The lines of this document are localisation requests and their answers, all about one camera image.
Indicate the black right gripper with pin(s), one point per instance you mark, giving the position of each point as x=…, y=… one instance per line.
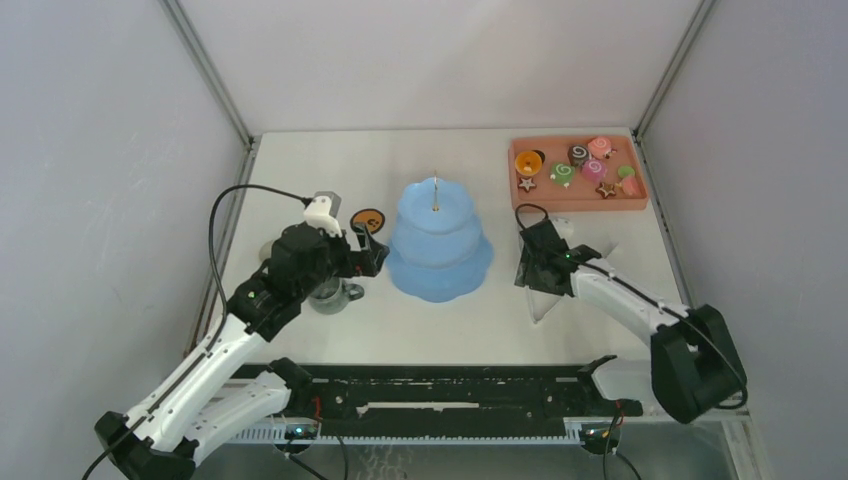
x=533, y=282

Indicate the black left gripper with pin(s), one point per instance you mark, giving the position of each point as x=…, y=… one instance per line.
x=362, y=266

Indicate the blue three-tier cake stand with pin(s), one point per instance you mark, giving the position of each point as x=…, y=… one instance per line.
x=438, y=248

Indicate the green swirl roll cake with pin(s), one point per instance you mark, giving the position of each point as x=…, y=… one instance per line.
x=562, y=174

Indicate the orange round jelly cake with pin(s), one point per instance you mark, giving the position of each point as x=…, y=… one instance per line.
x=527, y=163

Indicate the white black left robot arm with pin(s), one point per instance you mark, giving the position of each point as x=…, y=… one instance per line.
x=174, y=429

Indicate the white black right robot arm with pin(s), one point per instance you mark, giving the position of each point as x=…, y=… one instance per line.
x=694, y=365

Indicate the orange round coaster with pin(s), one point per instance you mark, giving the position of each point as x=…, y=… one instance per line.
x=372, y=219

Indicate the dark green glazed mug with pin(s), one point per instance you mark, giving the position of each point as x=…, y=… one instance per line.
x=334, y=295

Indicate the white star cookie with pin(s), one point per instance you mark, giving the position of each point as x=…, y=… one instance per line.
x=526, y=184

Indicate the brown star cookie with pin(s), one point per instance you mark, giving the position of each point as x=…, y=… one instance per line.
x=606, y=190

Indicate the pink rectangular tray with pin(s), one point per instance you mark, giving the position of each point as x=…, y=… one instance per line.
x=581, y=195

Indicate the white speckled mug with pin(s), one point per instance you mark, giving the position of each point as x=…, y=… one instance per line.
x=265, y=251

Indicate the magenta swirl roll cake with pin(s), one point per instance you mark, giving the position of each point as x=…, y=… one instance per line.
x=594, y=170

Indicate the brown swirl roll cake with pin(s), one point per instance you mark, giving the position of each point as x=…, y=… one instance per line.
x=578, y=155

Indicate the pink cake slice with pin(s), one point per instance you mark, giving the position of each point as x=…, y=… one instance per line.
x=630, y=186

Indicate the green macaron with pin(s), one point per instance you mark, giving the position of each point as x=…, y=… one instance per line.
x=626, y=171

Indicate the light pink swirl roll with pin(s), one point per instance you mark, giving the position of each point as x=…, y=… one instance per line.
x=601, y=147

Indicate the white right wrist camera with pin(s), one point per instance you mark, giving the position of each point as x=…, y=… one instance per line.
x=565, y=229

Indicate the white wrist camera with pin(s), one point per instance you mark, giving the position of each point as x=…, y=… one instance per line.
x=321, y=213
x=565, y=229

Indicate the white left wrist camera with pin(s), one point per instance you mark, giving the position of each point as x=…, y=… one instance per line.
x=321, y=213

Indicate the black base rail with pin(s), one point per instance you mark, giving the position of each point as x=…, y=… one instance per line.
x=450, y=402

